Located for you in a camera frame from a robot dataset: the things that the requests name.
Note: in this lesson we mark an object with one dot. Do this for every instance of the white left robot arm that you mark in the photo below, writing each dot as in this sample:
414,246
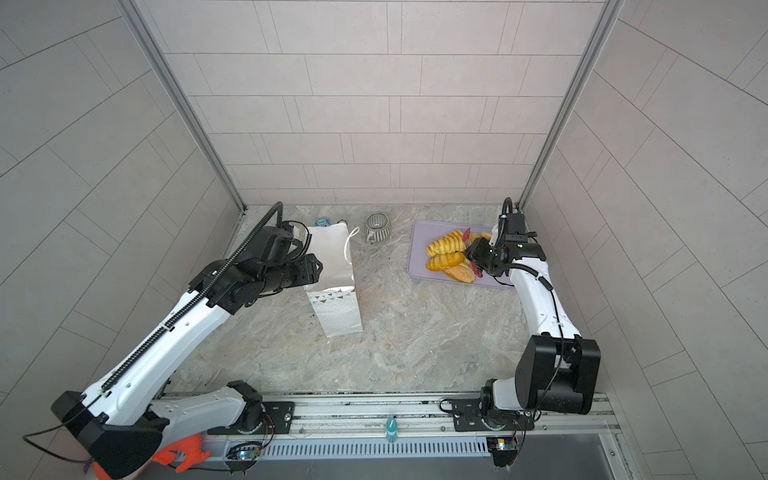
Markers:
120,422

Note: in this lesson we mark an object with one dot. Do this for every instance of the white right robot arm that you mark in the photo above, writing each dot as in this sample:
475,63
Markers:
558,369

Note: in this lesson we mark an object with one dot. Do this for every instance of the green circuit board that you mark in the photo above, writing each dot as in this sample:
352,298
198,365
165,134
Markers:
245,452
497,445

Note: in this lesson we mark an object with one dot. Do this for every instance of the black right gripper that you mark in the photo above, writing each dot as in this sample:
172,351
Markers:
477,249

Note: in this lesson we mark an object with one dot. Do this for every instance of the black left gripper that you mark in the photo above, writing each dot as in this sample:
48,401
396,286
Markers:
309,272

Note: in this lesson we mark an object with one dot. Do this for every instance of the cartoon animal paper bag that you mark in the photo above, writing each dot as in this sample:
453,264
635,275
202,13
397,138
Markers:
334,297

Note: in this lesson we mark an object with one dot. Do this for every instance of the left green circuit board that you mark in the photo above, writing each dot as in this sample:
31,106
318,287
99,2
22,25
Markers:
245,452

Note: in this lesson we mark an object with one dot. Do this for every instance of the ridged yellow fake bread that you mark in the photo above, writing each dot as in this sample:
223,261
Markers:
447,244

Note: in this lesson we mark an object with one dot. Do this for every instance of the right green circuit board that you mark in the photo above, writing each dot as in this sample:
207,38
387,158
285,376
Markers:
497,445

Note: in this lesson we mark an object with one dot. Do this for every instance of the metal base rail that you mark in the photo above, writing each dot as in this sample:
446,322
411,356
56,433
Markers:
352,426

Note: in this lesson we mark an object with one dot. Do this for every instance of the red shark plush toy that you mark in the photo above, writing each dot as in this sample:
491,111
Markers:
180,453

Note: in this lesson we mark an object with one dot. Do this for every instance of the striped ceramic mug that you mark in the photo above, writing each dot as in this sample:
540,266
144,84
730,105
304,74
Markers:
377,228

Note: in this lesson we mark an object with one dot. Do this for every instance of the teal small bottle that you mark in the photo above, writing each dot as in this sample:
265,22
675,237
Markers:
391,430

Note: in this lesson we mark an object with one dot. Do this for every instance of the lilac cutting board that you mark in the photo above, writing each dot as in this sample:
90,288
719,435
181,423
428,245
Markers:
425,264

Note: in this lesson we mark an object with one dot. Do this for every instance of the red kitchen tongs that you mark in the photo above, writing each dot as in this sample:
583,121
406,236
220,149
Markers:
469,259

